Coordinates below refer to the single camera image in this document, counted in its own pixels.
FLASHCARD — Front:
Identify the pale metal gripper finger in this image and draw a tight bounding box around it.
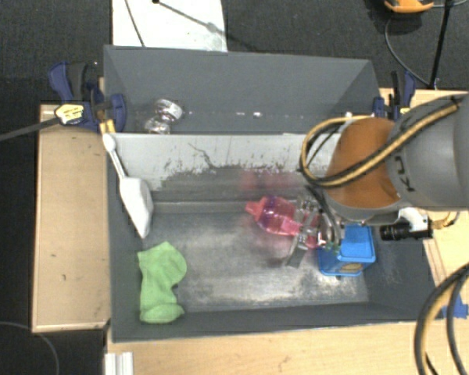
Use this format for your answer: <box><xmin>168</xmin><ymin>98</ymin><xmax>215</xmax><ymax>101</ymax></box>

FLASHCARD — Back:
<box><xmin>284</xmin><ymin>229</ymin><xmax>320</xmax><ymax>269</ymax></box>
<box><xmin>295</xmin><ymin>195</ymin><xmax>322</xmax><ymax>222</ymax></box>

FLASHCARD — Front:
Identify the pink plastic bottle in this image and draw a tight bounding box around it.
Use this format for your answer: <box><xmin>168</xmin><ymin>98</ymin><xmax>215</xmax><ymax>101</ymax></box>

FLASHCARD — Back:
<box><xmin>244</xmin><ymin>194</ymin><xmax>322</xmax><ymax>250</ymax></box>

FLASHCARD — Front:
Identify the blue box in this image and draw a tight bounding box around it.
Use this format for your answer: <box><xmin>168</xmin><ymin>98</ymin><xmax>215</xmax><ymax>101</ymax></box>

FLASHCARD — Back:
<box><xmin>315</xmin><ymin>224</ymin><xmax>377</xmax><ymax>280</ymax></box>

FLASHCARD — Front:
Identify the grey metal bin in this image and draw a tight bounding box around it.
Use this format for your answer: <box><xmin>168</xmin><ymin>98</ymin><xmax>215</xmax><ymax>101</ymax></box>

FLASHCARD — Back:
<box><xmin>102</xmin><ymin>44</ymin><xmax>442</xmax><ymax>344</ymax></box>

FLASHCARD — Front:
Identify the green cloth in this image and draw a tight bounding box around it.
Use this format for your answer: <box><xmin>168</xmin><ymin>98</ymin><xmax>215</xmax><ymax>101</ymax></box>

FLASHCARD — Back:
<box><xmin>135</xmin><ymin>240</ymin><xmax>188</xmax><ymax>324</ymax></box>

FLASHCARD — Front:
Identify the white plastic scoop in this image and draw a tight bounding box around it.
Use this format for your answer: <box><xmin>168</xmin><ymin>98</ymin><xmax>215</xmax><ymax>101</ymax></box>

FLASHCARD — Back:
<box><xmin>102</xmin><ymin>132</ymin><xmax>155</xmax><ymax>239</ymax></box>

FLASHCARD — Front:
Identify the clear glass thing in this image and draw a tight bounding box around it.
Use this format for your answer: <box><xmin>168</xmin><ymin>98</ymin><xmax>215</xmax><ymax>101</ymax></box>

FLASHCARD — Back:
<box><xmin>141</xmin><ymin>98</ymin><xmax>185</xmax><ymax>135</ymax></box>

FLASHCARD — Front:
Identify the pale wood board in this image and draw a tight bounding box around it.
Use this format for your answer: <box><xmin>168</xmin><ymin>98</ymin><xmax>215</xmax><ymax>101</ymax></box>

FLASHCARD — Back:
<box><xmin>30</xmin><ymin>102</ymin><xmax>113</xmax><ymax>334</ymax></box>

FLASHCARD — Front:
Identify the black cylinder on white bracket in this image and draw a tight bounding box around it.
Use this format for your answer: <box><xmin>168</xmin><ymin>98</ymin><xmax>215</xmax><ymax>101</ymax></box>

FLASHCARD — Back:
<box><xmin>378</xmin><ymin>207</ymin><xmax>435</xmax><ymax>242</ymax></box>

